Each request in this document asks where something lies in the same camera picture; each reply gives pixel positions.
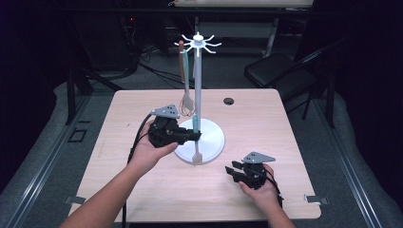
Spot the white utensil rack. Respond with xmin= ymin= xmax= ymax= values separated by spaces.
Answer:
xmin=171 ymin=31 xmax=226 ymax=165

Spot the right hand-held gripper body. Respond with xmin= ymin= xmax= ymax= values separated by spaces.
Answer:
xmin=240 ymin=151 xmax=277 ymax=191

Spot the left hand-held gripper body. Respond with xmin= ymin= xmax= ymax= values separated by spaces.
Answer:
xmin=147 ymin=104 xmax=185 ymax=149

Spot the grey metal table bracket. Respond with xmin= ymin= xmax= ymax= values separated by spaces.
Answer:
xmin=64 ymin=195 xmax=86 ymax=206
xmin=303 ymin=194 xmax=331 ymax=206

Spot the wooden handled wire whisk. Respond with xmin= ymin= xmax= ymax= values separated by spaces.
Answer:
xmin=178 ymin=40 xmax=196 ymax=118

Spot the black folding chair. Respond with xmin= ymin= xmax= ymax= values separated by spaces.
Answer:
xmin=243 ymin=37 xmax=350 ymax=129

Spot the hand-held gripper cable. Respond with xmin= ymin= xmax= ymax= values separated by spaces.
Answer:
xmin=253 ymin=167 xmax=285 ymax=209
xmin=121 ymin=113 xmax=154 ymax=228

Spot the person's right hand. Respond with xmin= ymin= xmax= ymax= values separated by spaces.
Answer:
xmin=238 ymin=163 xmax=280 ymax=213

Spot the black floor cable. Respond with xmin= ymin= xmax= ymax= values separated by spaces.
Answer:
xmin=139 ymin=47 xmax=196 ymax=90

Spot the white topped background table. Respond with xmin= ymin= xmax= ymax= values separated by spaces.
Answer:
xmin=167 ymin=0 xmax=315 ymax=58

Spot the left hand-held gripper cable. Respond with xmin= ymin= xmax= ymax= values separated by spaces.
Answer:
xmin=121 ymin=113 xmax=154 ymax=228

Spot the metal floor rail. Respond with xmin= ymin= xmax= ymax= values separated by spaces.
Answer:
xmin=3 ymin=94 xmax=91 ymax=228
xmin=312 ymin=98 xmax=385 ymax=228

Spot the black metal stand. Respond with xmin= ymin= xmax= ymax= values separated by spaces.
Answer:
xmin=65 ymin=67 xmax=125 ymax=126

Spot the person's left hand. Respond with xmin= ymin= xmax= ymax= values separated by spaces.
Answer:
xmin=126 ymin=121 xmax=180 ymax=177

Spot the teal handled pastry brush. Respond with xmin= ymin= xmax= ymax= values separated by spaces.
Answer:
xmin=191 ymin=114 xmax=203 ymax=166

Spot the right hand-held gripper cable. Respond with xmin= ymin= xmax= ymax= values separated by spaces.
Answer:
xmin=253 ymin=167 xmax=285 ymax=209

